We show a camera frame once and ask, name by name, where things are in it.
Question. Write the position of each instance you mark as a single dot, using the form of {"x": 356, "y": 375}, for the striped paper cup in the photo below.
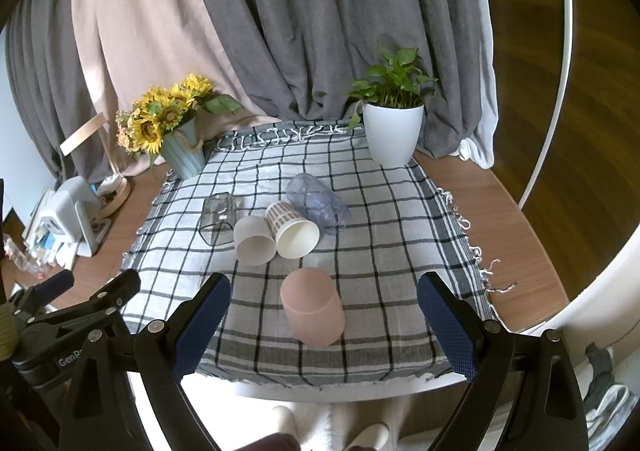
{"x": 294, "y": 232}

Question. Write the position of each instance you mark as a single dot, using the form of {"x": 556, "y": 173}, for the green plant in white pot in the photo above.
{"x": 392, "y": 123}

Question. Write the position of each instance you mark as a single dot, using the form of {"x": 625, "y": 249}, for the pink cup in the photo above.
{"x": 312, "y": 306}

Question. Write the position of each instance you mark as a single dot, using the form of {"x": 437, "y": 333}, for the grey cloth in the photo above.
{"x": 602, "y": 391}

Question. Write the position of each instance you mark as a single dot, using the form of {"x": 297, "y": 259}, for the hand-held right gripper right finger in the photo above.
{"x": 446, "y": 331}

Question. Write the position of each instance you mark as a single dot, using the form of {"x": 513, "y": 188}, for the sunflower bouquet in blue vase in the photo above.
{"x": 170, "y": 123}

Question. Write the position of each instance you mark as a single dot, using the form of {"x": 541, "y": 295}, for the white hoop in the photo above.
{"x": 567, "y": 41}

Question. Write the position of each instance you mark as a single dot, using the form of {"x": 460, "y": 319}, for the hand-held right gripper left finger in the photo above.
{"x": 202, "y": 328}

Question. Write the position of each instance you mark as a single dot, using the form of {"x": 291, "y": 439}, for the grey curtain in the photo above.
{"x": 310, "y": 21}

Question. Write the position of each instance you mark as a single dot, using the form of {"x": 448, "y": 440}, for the checked tablecloth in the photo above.
{"x": 370, "y": 251}

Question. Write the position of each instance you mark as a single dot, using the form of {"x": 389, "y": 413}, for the clear blue plastic cup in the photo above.
{"x": 317, "y": 205}

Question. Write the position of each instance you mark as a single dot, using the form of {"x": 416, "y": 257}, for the clear grey glass cup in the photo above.
{"x": 218, "y": 218}

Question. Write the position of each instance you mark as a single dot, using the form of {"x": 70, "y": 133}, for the white desktop device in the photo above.
{"x": 70, "y": 211}

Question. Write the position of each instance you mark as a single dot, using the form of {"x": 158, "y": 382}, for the white slipper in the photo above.
{"x": 369, "y": 435}
{"x": 286, "y": 423}

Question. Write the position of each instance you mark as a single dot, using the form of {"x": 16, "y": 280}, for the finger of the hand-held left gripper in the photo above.
{"x": 112, "y": 292}
{"x": 47, "y": 290}

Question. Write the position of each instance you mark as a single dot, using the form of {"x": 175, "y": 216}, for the pink curtain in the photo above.
{"x": 130, "y": 46}

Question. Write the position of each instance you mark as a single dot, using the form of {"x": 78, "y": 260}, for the white cup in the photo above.
{"x": 255, "y": 241}

